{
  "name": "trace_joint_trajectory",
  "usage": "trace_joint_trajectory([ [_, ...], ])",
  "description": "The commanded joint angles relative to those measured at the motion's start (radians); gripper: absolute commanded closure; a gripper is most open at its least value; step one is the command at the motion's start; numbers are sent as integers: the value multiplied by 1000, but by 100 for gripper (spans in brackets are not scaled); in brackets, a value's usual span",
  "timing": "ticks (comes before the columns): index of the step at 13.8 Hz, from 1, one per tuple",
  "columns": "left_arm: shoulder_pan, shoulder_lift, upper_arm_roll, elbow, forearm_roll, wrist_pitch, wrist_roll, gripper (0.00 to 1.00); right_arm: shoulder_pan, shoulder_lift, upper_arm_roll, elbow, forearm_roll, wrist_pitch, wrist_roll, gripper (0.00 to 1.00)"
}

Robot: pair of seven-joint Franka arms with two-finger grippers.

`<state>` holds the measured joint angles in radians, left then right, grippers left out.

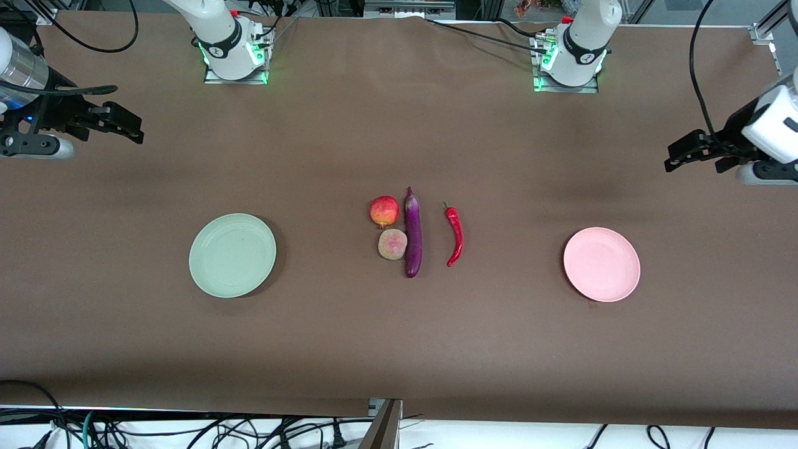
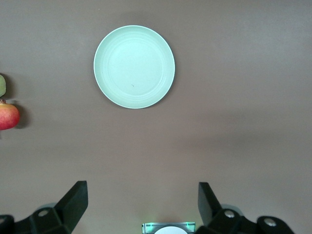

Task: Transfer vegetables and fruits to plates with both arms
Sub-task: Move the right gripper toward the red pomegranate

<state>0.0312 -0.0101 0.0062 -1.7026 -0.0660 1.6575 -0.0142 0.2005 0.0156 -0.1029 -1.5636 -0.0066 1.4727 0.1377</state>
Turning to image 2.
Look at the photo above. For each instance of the pink-fleshed guava half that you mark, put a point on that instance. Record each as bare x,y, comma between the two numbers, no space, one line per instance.
2,85

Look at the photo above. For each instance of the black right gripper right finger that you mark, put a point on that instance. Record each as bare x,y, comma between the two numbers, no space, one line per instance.
219,219

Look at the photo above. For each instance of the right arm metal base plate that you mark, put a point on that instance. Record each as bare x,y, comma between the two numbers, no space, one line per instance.
147,228

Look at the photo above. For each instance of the brown table cover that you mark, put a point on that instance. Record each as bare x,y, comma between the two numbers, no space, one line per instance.
219,122

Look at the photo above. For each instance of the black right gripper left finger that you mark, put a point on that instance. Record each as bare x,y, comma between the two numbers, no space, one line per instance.
61,214

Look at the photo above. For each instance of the pale green round plate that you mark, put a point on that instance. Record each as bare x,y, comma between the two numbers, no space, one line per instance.
134,67

